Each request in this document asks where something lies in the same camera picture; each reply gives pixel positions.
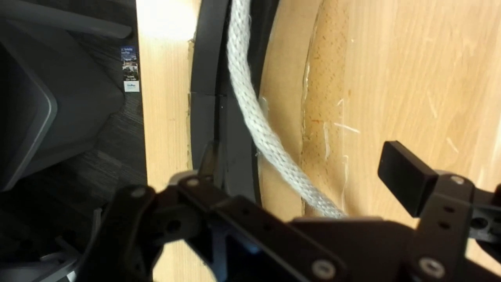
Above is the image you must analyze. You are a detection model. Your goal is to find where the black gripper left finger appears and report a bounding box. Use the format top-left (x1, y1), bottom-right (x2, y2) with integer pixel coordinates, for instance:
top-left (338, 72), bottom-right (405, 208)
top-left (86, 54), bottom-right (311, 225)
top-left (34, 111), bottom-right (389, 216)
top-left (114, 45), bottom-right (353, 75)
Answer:
top-left (76, 139), bottom-right (350, 282)

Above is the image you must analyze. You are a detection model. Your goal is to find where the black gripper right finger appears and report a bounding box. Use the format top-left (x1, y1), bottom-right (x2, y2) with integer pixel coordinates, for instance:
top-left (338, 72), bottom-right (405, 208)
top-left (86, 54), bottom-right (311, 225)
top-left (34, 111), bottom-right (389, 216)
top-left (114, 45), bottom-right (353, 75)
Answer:
top-left (375, 139), bottom-right (501, 282)

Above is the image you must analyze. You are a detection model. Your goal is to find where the white braided rope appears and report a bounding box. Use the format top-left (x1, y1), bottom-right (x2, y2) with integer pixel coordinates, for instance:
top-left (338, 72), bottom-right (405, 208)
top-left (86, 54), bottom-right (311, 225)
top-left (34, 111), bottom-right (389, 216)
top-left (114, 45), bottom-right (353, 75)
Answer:
top-left (223, 0), bottom-right (350, 219)

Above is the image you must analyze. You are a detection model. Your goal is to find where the black curved channel track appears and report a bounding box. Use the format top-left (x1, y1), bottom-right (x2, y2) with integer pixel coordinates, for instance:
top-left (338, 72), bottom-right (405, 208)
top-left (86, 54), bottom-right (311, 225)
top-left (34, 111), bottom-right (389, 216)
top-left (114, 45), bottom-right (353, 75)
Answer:
top-left (187, 0), bottom-right (283, 209)

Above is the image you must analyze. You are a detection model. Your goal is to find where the small blue white label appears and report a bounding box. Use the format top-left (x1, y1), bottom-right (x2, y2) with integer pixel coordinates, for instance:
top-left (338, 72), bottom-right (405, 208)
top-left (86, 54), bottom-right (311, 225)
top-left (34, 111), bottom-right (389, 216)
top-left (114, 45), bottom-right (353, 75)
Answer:
top-left (119, 45), bottom-right (140, 94)

